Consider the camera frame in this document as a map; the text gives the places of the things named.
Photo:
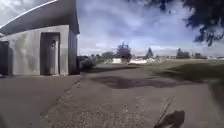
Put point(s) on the overhanging tree branches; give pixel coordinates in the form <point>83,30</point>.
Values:
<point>203,16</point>

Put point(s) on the grass field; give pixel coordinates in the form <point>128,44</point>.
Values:
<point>196,70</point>

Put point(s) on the grey concrete building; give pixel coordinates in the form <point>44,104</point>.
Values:
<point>36,46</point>

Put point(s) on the grey asphalt path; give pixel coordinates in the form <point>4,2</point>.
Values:
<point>110,100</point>

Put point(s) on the distant trees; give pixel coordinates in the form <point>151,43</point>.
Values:
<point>150,53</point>

